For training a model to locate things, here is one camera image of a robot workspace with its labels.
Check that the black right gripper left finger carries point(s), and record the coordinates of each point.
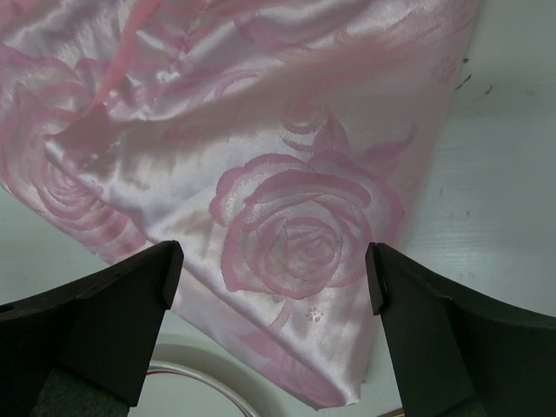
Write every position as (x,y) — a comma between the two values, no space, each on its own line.
(83,349)

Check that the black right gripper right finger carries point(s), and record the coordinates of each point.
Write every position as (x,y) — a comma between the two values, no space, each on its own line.
(458,352)

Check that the white plate green red rim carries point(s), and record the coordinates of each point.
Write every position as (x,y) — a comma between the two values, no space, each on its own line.
(189,381)

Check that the pink rose satin placemat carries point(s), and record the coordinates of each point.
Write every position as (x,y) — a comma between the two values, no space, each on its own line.
(274,140)

